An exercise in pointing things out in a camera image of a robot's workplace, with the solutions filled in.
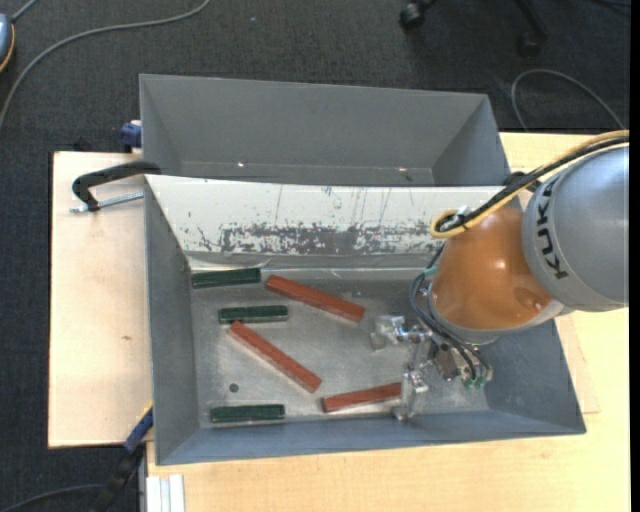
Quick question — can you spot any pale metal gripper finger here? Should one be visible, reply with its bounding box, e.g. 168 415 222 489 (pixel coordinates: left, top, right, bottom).
391 371 430 423
370 314 408 352

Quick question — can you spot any red-brown flat block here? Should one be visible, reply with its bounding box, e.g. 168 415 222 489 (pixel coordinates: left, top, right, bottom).
227 320 324 395
320 382 404 415
264 274 367 325

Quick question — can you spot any dark green flat block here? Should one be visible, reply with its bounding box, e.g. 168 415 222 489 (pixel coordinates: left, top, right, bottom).
209 403 287 425
218 304 290 325
191 267 263 291

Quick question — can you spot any grey metal bin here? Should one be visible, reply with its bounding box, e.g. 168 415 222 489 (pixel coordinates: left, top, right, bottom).
138 73 587 467

